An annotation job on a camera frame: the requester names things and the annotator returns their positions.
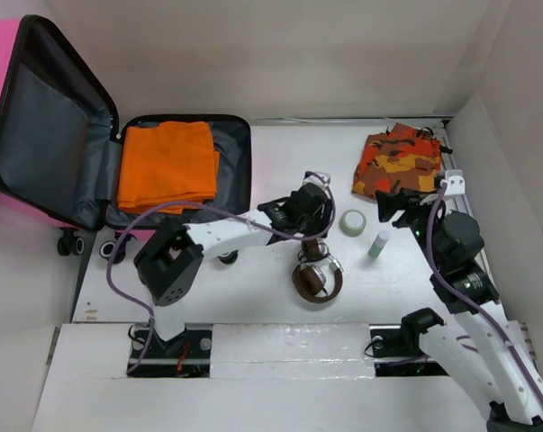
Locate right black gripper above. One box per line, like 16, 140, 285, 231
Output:
373, 186, 445, 269

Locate orange camouflage shorts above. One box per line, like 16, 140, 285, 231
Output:
351, 123, 449, 199

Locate brown over-ear headphones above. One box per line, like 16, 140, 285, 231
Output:
292, 239, 344, 304

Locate orange cloth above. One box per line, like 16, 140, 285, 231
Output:
117, 121, 220, 215

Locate pink hard-shell suitcase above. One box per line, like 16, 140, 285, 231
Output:
0, 14, 254, 266

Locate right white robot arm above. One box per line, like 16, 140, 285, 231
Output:
365, 187, 543, 431

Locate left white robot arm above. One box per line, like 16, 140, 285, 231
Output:
134, 172, 335, 357

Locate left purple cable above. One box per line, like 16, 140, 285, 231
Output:
106, 173, 337, 374

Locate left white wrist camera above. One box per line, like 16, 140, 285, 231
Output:
302, 171, 330, 188

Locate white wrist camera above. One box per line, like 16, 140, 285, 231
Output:
436, 169, 466, 199
302, 171, 330, 188

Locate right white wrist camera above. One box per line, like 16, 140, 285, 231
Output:
436, 169, 466, 199

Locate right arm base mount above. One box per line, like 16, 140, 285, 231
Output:
364, 325, 448, 378

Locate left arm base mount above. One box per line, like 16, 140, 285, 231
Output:
126, 326, 213, 379

